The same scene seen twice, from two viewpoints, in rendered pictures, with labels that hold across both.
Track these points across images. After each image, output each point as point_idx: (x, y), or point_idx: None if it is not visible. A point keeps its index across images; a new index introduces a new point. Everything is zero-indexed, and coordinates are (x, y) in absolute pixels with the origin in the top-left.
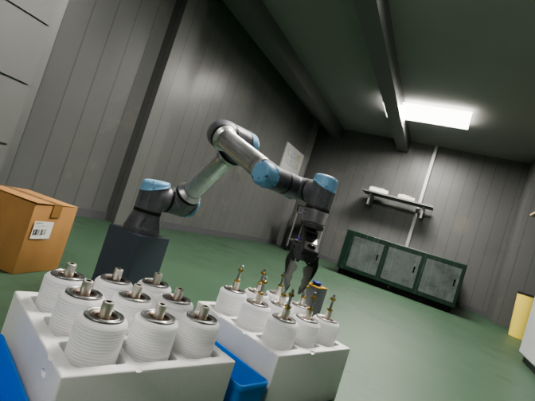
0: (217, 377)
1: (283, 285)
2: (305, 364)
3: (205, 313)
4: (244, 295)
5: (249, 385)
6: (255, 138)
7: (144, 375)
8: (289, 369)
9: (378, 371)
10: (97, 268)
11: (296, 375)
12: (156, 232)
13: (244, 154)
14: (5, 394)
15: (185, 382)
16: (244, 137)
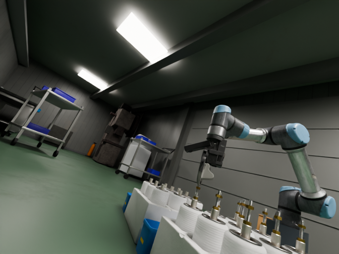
0: (144, 207)
1: (300, 238)
2: (174, 243)
3: (161, 186)
4: (231, 220)
5: (145, 220)
6: (289, 125)
7: (137, 194)
8: (164, 235)
9: None
10: None
11: (167, 249)
12: (286, 221)
13: None
14: None
15: (139, 203)
16: (276, 128)
